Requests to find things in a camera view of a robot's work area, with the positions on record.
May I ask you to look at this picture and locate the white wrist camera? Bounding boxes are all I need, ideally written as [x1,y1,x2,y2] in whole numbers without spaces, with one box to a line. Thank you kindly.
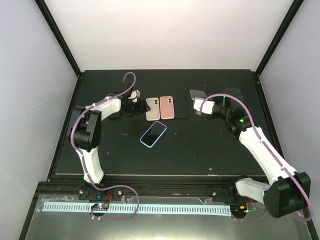
[128,89,141,103]
[193,97,215,115]

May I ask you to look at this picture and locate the phone in blue case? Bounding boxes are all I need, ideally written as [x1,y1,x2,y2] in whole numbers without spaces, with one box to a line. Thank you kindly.
[139,121,167,149]

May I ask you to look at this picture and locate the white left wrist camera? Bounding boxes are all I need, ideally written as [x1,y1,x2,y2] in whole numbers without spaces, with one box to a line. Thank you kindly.
[128,89,141,103]

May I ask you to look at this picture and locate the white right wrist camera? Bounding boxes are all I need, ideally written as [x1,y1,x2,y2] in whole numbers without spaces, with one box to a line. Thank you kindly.
[193,97,215,115]

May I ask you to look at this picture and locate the black smartphone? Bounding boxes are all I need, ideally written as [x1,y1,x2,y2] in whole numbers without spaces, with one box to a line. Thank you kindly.
[174,97,188,119]
[189,89,207,101]

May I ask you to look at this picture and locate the left black frame post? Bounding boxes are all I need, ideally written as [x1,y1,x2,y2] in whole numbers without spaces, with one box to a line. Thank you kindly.
[34,0,82,77]

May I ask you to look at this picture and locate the right black frame post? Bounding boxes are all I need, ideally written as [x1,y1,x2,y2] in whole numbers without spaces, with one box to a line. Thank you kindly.
[254,0,307,76]

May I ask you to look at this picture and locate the black frame post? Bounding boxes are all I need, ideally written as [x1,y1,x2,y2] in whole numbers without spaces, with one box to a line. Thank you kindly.
[254,0,307,76]
[34,0,82,77]

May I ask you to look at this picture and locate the phone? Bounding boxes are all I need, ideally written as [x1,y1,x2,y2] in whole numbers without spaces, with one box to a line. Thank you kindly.
[139,121,167,149]
[146,97,161,121]
[159,96,175,120]

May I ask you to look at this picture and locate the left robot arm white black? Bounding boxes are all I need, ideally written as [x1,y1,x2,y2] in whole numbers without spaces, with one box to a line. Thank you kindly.
[67,90,150,200]

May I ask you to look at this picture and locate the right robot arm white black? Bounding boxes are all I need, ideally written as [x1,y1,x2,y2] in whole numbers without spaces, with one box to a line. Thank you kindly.
[200,93,314,222]

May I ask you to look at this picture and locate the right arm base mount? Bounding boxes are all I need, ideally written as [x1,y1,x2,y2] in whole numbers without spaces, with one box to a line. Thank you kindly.
[211,187,251,204]

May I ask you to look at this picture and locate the white slotted cable duct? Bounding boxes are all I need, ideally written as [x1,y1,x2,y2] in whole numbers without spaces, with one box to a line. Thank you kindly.
[42,202,232,217]

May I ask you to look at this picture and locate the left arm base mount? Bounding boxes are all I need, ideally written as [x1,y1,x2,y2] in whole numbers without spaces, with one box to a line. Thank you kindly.
[78,184,124,202]

